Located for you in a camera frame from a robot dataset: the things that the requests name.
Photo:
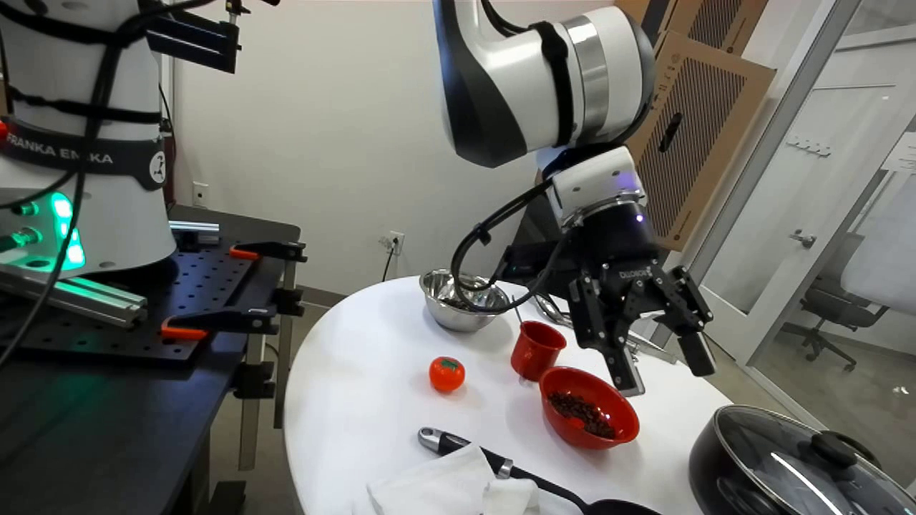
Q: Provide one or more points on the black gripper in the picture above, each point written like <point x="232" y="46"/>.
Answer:
<point x="619" y="246"/>

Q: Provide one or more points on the glass pan lid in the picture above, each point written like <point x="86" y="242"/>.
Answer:
<point x="790" y="481"/>

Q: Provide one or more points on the aluminium profile rail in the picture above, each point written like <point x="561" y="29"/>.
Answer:
<point x="76" y="293"/>

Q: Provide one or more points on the red plastic cup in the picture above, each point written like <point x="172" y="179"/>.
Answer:
<point x="536" y="350"/>

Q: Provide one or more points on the large brown cardboard box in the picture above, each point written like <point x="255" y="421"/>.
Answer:
<point x="705" y="144"/>

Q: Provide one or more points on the grey metal door frame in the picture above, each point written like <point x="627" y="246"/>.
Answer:
<point x="755" y="162"/>

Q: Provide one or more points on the red bowl with dark food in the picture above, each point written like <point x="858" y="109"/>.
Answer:
<point x="590" y="410"/>

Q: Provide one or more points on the stainless steel bowl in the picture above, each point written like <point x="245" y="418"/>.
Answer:
<point x="460" y="313"/>

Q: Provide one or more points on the white wall outlet with plug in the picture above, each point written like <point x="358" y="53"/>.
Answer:
<point x="393" y="242"/>

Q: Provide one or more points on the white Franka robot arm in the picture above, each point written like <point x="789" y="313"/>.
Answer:
<point x="516" y="80"/>

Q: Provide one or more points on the black camera on mount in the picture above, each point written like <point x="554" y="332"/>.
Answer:
<point x="196" y="36"/>

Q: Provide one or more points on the black pot with lid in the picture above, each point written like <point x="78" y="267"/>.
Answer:
<point x="712" y="473"/>

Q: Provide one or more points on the long orange-tipped black clamp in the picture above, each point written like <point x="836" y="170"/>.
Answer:
<point x="225" y="322"/>

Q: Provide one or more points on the orange toy tomato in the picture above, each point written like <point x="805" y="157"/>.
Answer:
<point x="448" y="376"/>

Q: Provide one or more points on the grey office chair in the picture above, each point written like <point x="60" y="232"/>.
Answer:
<point x="839" y="302"/>

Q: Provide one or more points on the small brown cardboard box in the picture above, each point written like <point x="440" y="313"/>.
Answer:
<point x="719" y="17"/>

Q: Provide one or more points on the short orange-tipped black clamp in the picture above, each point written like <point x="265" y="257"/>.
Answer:
<point x="272" y="249"/>

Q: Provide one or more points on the black work table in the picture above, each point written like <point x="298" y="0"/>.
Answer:
<point x="103" y="431"/>

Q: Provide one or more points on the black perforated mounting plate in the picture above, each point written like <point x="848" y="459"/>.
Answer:
<point x="204" y="286"/>

